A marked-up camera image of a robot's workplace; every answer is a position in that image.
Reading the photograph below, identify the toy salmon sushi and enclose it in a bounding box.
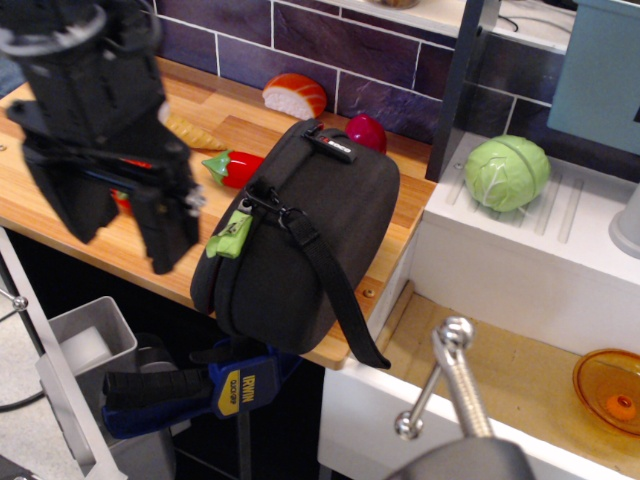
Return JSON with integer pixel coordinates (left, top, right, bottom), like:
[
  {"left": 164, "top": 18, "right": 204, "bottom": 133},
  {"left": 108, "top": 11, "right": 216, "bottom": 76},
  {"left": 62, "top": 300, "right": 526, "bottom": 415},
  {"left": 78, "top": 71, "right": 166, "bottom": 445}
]
[{"left": 262, "top": 73, "right": 328, "bottom": 120}]

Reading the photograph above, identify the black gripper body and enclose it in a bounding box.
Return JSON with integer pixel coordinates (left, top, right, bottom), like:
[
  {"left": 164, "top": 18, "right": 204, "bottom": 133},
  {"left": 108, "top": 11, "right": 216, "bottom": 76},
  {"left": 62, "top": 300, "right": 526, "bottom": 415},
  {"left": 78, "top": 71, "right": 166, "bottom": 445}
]
[{"left": 5, "top": 34, "right": 202, "bottom": 200}]

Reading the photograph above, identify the white toy sink unit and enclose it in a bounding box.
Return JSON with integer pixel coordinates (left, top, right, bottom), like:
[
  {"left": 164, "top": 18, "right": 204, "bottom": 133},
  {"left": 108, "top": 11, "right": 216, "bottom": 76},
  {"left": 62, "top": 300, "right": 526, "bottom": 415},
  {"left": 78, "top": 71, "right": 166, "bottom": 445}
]
[{"left": 318, "top": 134, "right": 639, "bottom": 479}]

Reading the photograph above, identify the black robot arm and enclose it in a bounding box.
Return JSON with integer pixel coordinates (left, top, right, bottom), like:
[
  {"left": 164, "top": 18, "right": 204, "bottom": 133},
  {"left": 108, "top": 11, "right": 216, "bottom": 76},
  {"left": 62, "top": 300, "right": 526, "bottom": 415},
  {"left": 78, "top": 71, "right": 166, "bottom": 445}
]
[{"left": 1, "top": 1, "right": 204, "bottom": 274}]

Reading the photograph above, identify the toy red chili pepper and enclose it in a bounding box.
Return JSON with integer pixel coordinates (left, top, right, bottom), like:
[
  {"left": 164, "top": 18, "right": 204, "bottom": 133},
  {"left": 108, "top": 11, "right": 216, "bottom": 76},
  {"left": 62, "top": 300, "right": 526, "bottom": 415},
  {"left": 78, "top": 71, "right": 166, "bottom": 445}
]
[{"left": 202, "top": 150, "right": 264, "bottom": 189}]

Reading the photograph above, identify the black zipper bag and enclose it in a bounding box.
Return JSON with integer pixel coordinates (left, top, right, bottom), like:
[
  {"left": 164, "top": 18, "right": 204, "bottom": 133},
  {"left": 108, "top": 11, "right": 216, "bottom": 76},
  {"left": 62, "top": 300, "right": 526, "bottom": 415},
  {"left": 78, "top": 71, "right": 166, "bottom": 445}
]
[{"left": 190, "top": 119, "right": 400, "bottom": 369}]

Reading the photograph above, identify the toy red tomato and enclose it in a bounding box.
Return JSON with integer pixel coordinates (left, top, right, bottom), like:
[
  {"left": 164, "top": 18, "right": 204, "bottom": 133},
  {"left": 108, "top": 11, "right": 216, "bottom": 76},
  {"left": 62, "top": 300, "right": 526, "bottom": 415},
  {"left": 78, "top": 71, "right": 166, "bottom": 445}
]
[{"left": 110, "top": 189, "right": 132, "bottom": 215}]

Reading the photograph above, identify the green zipper pull tab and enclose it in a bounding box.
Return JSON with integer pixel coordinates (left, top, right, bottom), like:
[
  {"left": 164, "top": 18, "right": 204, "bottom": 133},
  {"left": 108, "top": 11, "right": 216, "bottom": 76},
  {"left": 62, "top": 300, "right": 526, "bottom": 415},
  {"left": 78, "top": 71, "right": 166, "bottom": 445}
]
[{"left": 205, "top": 210, "right": 253, "bottom": 259}]

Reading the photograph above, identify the toy ice cream cone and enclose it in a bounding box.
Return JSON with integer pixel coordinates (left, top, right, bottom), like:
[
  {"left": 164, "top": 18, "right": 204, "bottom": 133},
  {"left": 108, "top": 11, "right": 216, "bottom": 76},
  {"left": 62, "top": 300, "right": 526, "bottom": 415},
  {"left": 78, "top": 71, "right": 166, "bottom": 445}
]
[{"left": 158, "top": 102, "right": 226, "bottom": 151}]

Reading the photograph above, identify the toy dark red fruit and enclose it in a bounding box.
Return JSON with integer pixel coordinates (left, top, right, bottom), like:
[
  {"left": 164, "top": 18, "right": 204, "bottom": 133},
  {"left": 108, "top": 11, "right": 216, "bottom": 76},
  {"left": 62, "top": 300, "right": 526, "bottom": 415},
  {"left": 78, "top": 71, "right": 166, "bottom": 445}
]
[{"left": 345, "top": 114, "right": 387, "bottom": 154}]

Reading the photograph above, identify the chrome toy faucet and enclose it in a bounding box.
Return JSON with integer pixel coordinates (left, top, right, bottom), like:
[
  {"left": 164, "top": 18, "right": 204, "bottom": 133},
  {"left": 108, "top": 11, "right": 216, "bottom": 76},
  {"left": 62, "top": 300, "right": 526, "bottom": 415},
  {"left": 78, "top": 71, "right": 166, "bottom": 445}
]
[{"left": 394, "top": 316, "right": 494, "bottom": 441}]

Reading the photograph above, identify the grey cup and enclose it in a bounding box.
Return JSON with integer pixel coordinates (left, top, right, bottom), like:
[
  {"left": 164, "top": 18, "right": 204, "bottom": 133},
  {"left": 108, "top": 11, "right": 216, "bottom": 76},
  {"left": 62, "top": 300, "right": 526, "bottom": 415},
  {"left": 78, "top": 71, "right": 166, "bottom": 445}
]
[{"left": 609, "top": 185, "right": 640, "bottom": 259}]

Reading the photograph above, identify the blue Irwin quick clamp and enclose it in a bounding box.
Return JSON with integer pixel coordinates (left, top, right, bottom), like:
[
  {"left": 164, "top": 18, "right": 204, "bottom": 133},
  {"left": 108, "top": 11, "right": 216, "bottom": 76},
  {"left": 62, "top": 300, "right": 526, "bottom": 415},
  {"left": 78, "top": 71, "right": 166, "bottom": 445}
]
[{"left": 102, "top": 337, "right": 302, "bottom": 439}]

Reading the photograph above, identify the grey plastic bin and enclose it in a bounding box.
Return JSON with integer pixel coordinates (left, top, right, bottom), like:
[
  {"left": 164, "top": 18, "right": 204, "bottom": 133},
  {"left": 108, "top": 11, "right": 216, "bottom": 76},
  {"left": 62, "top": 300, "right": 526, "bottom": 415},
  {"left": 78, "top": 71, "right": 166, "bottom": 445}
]
[{"left": 49, "top": 296, "right": 139, "bottom": 410}]

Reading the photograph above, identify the orange plastic bowl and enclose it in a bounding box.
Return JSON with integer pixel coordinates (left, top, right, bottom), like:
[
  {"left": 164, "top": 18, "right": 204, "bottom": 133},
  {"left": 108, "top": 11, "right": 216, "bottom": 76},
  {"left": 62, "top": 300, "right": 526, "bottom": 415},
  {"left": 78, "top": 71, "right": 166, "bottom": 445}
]
[{"left": 573, "top": 349, "right": 639, "bottom": 438}]

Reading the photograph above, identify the teal cabinet box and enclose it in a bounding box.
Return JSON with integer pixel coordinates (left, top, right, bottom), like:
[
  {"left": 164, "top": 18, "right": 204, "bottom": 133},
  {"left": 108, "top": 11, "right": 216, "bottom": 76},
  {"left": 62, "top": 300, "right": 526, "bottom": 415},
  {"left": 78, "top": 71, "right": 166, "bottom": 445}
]
[{"left": 547, "top": 1, "right": 639, "bottom": 154}]

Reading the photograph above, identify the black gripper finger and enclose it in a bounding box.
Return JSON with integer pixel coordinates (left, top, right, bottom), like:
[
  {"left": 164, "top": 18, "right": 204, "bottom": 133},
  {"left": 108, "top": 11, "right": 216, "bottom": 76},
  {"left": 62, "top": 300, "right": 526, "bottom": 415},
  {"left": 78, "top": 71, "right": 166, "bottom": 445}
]
[
  {"left": 130, "top": 186, "right": 199, "bottom": 275},
  {"left": 23, "top": 147, "right": 119, "bottom": 244}
]

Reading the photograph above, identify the toy green cabbage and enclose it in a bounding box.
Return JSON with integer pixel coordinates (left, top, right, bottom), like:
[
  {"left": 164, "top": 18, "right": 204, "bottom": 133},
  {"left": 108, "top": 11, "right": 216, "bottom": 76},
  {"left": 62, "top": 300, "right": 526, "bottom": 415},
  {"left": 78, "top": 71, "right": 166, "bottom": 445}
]
[{"left": 464, "top": 135, "right": 551, "bottom": 213}]

